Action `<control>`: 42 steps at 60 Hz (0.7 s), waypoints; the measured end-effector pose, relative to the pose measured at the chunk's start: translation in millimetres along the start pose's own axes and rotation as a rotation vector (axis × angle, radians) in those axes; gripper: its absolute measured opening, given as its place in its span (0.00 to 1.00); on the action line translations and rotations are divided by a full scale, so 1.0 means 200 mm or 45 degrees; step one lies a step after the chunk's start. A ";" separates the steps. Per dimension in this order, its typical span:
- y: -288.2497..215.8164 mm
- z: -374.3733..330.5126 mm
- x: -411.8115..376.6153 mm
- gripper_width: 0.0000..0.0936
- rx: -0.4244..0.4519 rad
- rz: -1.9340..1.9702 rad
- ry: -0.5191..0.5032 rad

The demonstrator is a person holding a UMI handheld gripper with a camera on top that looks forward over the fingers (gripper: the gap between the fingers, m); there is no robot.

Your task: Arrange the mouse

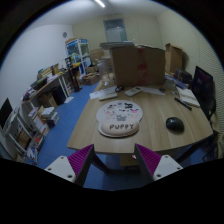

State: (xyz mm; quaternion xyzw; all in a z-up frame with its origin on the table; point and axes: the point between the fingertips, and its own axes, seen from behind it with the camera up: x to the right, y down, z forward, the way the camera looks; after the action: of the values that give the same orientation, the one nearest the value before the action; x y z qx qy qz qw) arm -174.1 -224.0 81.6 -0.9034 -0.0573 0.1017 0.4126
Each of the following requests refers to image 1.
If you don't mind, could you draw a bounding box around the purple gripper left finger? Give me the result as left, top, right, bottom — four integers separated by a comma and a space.
45, 144, 95, 186

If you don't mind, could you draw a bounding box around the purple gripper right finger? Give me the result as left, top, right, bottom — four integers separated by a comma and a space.
134, 144, 182, 184

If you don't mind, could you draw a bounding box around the black computer mouse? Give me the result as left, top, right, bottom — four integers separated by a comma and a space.
166, 117, 184, 132

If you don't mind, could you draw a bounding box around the puppy mouse pad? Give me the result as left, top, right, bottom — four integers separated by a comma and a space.
96, 100, 143, 138

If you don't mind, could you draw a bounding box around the white shelf unit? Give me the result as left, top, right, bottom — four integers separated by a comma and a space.
0, 109, 49, 164

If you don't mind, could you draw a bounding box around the black pen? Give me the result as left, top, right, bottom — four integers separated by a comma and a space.
174, 97, 192, 111

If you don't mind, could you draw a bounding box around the open notebook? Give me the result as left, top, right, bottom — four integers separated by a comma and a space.
177, 88, 200, 107

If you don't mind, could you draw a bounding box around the white keyboard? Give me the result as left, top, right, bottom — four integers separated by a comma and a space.
99, 93, 118, 101

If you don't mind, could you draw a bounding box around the white remote control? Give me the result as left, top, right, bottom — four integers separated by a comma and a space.
125, 86, 141, 97

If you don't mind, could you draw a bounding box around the side desk with clutter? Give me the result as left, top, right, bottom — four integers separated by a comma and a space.
22, 63, 81, 107

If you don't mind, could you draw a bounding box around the black monitor left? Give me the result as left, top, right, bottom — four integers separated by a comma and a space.
0, 99, 13, 128

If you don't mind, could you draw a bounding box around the black monitor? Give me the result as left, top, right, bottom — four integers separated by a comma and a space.
0, 99, 13, 128
191, 65, 215, 109

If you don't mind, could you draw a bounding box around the black monitor right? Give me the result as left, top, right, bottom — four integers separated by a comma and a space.
191, 65, 215, 109

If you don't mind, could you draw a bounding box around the large cardboard box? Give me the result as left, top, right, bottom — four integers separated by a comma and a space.
110, 46, 165, 87

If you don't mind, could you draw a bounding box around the clear water jug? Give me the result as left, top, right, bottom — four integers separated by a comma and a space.
98, 60, 110, 86

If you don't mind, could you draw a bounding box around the cardboard box right rear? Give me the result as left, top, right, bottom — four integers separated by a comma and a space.
165, 43, 183, 73

